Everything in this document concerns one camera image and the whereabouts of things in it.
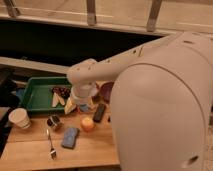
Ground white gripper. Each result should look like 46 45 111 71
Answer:
64 83 96 114

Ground blue sponge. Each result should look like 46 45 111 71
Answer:
61 127 79 149

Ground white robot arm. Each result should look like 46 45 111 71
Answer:
67 32 213 171

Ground blue small cup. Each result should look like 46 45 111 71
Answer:
78 104 90 112

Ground white paper cup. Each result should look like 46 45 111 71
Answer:
9 108 31 129

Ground bunch of dark grapes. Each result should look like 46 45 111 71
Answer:
52 86 70 99

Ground orange apple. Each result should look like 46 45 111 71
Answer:
81 117 95 132

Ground black rectangular bar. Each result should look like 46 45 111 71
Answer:
93 103 106 123

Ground banana slice pieces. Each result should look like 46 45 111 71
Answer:
52 93 65 107

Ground red bowl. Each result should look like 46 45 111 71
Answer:
94 83 100 99

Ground purple bowl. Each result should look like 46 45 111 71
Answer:
100 82 114 103

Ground small metal can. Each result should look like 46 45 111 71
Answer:
47 115 62 131

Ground green plastic tray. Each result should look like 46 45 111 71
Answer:
20 77 71 114

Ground silver fork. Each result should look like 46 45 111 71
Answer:
46 129 57 160

